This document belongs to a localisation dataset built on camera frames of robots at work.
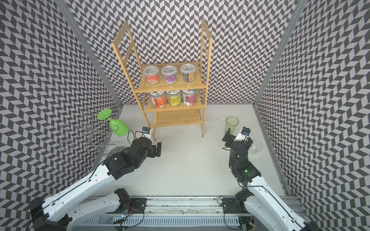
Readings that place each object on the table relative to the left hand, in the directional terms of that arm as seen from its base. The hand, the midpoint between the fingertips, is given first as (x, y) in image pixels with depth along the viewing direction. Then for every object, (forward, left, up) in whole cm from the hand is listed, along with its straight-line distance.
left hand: (151, 143), depth 75 cm
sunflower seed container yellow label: (+16, -13, +15) cm, 26 cm away
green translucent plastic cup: (+18, -47, -6) cm, 51 cm away
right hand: (+4, -45, +3) cm, 45 cm away
